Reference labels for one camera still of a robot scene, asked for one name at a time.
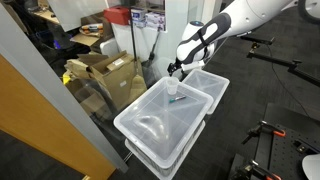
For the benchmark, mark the open brown cardboard box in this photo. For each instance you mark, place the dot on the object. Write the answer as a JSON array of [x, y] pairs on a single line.
[[114, 74]]

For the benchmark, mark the clear plastic measuring cup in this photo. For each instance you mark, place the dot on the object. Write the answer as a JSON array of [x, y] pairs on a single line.
[[172, 84]]

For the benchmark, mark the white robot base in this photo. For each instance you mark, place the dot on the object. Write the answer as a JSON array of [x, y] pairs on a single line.
[[311, 166]]

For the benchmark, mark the orange handled black clamp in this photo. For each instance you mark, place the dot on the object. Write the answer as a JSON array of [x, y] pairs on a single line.
[[263, 126]]

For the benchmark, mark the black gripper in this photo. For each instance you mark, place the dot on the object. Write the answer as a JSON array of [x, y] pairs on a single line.
[[176, 66]]

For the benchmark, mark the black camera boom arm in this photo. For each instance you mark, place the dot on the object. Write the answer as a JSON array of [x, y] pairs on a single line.
[[291, 65]]

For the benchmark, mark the translucent plastic bin lid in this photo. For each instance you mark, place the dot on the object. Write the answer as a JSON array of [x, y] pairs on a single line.
[[152, 122]]

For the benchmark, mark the teal marker pen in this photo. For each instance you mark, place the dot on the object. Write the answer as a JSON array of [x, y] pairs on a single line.
[[176, 99]]

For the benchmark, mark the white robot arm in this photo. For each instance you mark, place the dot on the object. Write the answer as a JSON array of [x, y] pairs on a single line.
[[239, 18]]

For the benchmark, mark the black perforated mounting board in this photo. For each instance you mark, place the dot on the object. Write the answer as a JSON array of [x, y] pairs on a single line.
[[283, 156]]

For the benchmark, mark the red toolbox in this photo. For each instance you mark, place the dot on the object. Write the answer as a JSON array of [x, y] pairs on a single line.
[[117, 15]]

